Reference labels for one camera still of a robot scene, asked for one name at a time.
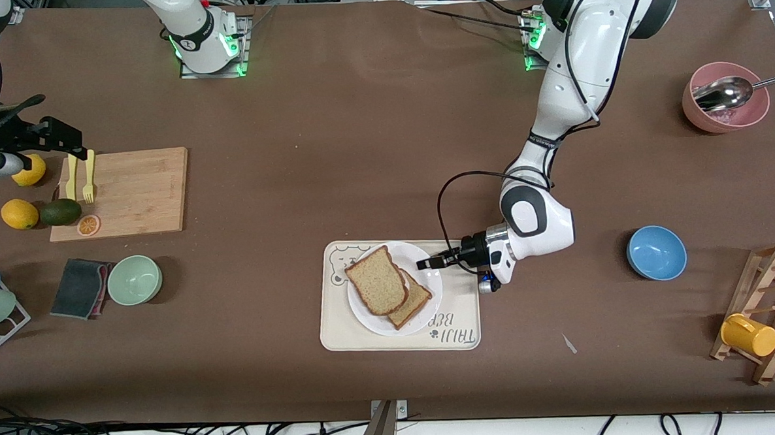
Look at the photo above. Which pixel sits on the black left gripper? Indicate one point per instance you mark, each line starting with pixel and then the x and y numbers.
pixel 472 250

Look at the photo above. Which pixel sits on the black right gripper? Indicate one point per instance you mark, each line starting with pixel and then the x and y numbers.
pixel 6 131

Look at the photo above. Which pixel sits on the small brown bread slice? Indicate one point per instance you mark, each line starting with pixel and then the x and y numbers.
pixel 417 301

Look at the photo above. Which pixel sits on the large brown bread slice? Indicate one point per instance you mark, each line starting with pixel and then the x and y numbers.
pixel 377 282

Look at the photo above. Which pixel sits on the white round plate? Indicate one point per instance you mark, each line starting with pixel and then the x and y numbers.
pixel 372 323

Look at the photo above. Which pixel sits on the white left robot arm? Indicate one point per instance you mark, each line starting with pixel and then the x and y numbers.
pixel 538 221

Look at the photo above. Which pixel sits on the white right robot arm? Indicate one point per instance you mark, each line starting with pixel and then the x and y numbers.
pixel 200 39

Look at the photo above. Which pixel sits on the yellow plastic knife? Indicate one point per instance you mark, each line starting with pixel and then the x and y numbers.
pixel 72 179

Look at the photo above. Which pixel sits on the yellow plastic fork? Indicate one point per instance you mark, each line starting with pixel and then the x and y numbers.
pixel 89 178

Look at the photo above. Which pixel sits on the yellow lemon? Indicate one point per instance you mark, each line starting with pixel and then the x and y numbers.
pixel 34 174
pixel 19 214

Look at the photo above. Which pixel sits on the green avocado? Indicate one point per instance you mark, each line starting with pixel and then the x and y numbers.
pixel 60 212

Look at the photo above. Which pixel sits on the wooden cutting board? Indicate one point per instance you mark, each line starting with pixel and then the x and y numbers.
pixel 138 192

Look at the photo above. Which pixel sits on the orange fruit slice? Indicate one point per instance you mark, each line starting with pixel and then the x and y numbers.
pixel 88 225

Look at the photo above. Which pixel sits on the cream bear print tray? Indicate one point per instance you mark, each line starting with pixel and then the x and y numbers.
pixel 337 331

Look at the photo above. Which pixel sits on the dark grey folded cloth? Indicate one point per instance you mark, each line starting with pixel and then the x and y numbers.
pixel 80 288

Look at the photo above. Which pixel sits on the small paper scrap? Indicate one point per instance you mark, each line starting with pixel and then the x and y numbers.
pixel 569 343

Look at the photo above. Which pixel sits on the pale green bowl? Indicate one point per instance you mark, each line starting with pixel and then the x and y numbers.
pixel 135 281

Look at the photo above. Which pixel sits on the blue bowl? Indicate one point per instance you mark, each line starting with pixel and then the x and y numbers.
pixel 657 253

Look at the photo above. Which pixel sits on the yellow mug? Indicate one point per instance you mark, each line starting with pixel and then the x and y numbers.
pixel 749 336

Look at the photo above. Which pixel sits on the pink bowl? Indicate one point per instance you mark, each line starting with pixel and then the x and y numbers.
pixel 727 121

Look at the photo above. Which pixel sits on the metal serving spoon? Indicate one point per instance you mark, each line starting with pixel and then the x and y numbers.
pixel 722 93

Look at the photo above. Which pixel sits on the wooden mug rack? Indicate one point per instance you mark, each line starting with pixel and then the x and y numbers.
pixel 772 272

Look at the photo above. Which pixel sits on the grey metal bracket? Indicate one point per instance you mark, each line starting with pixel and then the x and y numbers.
pixel 384 433

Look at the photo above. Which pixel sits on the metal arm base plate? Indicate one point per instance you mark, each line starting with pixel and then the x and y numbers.
pixel 246 47
pixel 531 66

